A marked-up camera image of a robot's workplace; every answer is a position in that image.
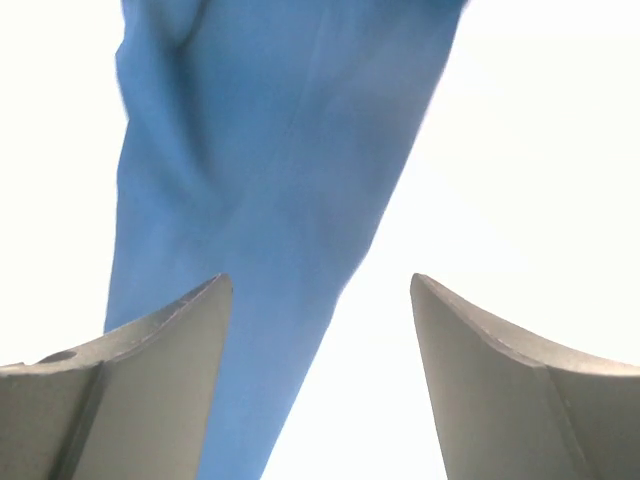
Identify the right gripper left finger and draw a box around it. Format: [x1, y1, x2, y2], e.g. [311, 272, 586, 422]
[1, 274, 232, 480]

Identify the blue t shirt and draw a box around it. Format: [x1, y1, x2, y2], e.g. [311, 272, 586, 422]
[105, 0, 464, 479]

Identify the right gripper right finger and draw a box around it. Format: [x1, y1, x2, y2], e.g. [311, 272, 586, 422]
[410, 274, 639, 480]

